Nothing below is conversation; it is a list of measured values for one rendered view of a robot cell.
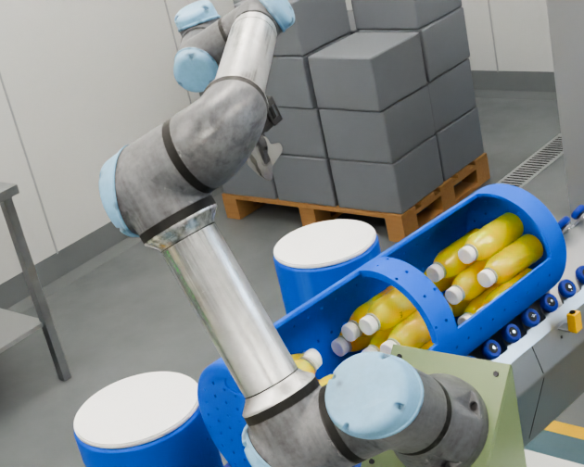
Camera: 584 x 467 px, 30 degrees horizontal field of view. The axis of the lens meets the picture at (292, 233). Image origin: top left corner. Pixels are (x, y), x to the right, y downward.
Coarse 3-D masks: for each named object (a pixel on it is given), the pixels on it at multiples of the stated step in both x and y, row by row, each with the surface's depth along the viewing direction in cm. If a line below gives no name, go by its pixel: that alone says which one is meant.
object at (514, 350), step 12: (564, 300) 257; (576, 300) 258; (552, 312) 254; (564, 312) 255; (540, 324) 250; (552, 324) 252; (528, 336) 247; (540, 336) 249; (516, 348) 244; (492, 360) 240; (504, 360) 241
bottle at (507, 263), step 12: (516, 240) 249; (528, 240) 249; (504, 252) 245; (516, 252) 245; (528, 252) 247; (540, 252) 249; (492, 264) 242; (504, 264) 242; (516, 264) 244; (528, 264) 247; (504, 276) 242
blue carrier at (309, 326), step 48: (480, 192) 251; (432, 240) 256; (336, 288) 223; (384, 288) 248; (432, 288) 222; (528, 288) 239; (288, 336) 228; (336, 336) 239; (432, 336) 220; (480, 336) 231; (240, 432) 207
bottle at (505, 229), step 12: (504, 216) 251; (516, 216) 251; (480, 228) 249; (492, 228) 247; (504, 228) 248; (516, 228) 250; (468, 240) 245; (480, 240) 243; (492, 240) 244; (504, 240) 247; (480, 252) 243; (492, 252) 245
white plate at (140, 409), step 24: (120, 384) 244; (144, 384) 242; (168, 384) 240; (192, 384) 237; (96, 408) 236; (120, 408) 234; (144, 408) 232; (168, 408) 230; (192, 408) 228; (96, 432) 227; (120, 432) 226; (144, 432) 224; (168, 432) 223
